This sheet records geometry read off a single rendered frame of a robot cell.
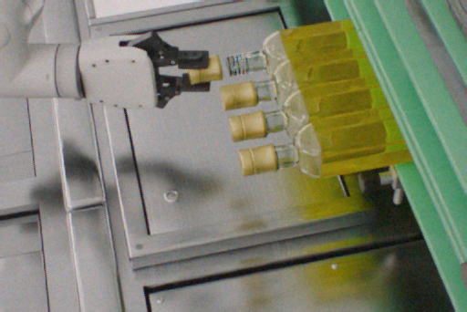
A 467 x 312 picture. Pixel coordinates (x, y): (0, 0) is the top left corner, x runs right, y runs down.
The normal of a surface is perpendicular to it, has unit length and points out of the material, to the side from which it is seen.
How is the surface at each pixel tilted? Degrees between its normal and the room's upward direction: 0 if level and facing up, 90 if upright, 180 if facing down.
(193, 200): 90
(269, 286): 90
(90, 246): 90
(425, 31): 90
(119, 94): 75
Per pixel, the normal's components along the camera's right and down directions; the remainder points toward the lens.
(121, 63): -0.07, 0.69
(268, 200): -0.04, -0.65
